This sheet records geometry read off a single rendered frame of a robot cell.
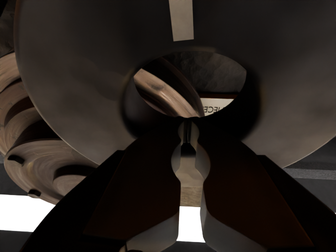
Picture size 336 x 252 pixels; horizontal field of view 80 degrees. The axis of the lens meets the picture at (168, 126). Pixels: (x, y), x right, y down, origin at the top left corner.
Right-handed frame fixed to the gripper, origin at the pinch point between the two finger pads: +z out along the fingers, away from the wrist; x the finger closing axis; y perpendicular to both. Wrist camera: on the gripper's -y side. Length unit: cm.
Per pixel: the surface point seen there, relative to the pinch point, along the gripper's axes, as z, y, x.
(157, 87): 19.2, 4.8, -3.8
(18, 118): 16.6, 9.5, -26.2
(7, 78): 19.0, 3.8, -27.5
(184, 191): 51, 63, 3
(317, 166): 385, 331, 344
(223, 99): 35.2, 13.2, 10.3
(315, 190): 529, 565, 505
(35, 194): 15.6, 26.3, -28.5
